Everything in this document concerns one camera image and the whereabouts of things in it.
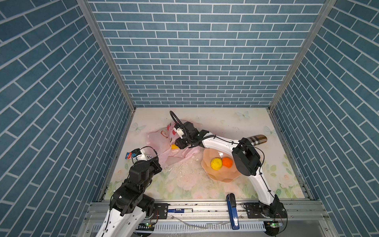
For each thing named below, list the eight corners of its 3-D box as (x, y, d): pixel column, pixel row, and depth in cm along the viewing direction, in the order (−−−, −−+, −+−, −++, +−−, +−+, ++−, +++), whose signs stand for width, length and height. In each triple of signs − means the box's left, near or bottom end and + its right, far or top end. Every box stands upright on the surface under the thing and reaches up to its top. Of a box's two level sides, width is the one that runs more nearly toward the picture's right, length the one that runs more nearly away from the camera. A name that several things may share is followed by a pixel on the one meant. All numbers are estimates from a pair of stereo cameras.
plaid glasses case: (251, 146, 100) (253, 144, 97) (247, 139, 104) (249, 136, 101) (267, 143, 102) (269, 140, 99) (263, 136, 106) (265, 133, 103)
